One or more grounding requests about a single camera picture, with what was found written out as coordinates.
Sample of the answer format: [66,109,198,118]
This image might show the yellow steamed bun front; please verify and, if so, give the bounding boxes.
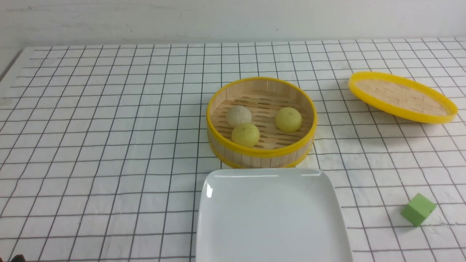
[231,123,260,148]

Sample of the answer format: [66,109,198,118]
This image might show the yellow steamed bun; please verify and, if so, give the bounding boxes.
[275,107,303,132]
[231,123,260,148]

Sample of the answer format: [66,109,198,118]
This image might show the white steamed bun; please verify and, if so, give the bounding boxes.
[226,106,252,128]

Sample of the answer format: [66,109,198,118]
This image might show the white square plate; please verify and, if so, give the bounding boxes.
[196,168,354,262]

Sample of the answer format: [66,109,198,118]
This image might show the bamboo steamer basket yellow rim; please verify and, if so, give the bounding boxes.
[205,77,317,168]

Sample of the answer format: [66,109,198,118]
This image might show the white grid tablecloth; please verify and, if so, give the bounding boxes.
[0,38,465,262]

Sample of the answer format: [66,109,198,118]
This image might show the bamboo steamer lid yellow rim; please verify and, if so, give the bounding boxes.
[348,71,458,124]

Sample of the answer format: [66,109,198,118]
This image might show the green foam cube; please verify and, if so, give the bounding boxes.
[400,193,437,227]

